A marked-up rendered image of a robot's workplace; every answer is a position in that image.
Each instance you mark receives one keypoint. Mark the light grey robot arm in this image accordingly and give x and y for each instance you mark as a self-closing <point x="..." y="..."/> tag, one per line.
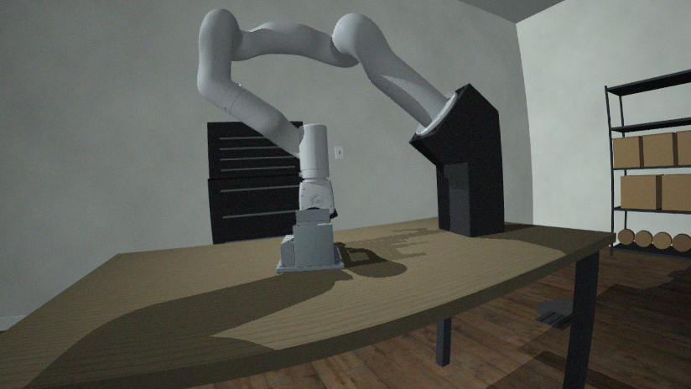
<point x="354" y="35"/>

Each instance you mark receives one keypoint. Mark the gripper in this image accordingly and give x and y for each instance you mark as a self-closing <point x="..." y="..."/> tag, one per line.
<point x="317" y="193"/>

